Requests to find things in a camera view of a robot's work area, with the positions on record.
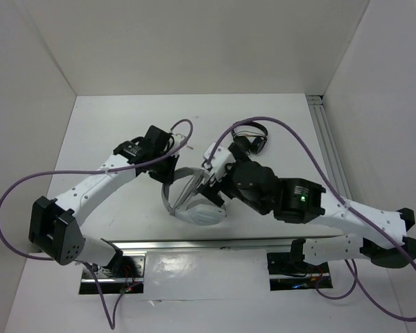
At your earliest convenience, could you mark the white over-ear headphones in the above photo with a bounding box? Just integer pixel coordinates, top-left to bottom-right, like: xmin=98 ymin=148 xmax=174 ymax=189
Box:
xmin=161 ymin=167 xmax=227 ymax=226

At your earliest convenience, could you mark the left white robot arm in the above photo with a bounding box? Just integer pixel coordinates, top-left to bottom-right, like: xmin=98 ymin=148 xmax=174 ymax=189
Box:
xmin=28 ymin=126 xmax=185 ymax=277

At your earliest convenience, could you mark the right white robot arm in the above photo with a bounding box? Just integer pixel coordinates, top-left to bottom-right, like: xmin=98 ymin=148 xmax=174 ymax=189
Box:
xmin=198 ymin=162 xmax=416 ymax=272

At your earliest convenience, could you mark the black on-ear headphones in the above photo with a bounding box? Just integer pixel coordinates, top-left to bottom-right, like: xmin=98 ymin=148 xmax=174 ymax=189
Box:
xmin=230 ymin=121 xmax=268 ymax=155

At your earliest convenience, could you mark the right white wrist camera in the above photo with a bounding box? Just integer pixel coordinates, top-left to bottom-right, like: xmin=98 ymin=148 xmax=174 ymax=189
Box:
xmin=202 ymin=142 xmax=236 ymax=181

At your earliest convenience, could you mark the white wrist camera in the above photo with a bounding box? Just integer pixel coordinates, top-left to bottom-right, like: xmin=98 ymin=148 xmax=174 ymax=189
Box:
xmin=170 ymin=133 xmax=189 ymax=155
xmin=202 ymin=142 xmax=236 ymax=181

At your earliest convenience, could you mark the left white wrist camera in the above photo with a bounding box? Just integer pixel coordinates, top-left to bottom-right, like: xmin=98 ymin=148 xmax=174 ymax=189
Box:
xmin=170 ymin=133 xmax=189 ymax=155

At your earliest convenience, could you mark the aluminium mounting rail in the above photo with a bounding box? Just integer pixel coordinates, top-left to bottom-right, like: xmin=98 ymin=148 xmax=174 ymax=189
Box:
xmin=79 ymin=238 xmax=333 ymax=295

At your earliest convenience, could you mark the aluminium side rail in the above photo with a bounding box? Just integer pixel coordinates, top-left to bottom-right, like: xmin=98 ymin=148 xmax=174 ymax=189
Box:
xmin=306 ymin=95 xmax=354 ymax=200

